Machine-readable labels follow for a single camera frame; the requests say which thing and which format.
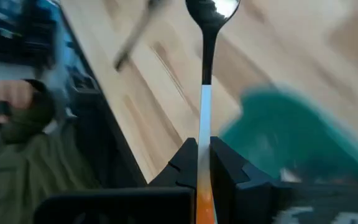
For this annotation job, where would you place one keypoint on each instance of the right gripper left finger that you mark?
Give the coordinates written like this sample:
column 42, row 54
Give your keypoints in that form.
column 166, row 205

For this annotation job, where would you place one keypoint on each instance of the teal plastic bin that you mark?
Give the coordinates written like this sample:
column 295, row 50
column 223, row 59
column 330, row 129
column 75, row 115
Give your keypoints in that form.
column 291, row 133

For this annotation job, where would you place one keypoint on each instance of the person's hand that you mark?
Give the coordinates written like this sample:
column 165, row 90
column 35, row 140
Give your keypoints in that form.
column 8, row 93

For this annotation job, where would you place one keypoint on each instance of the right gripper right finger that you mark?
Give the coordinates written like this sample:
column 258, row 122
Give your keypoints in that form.
column 253, row 202

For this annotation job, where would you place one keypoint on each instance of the person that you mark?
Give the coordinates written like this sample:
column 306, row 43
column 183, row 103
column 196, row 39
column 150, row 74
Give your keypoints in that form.
column 26, row 174

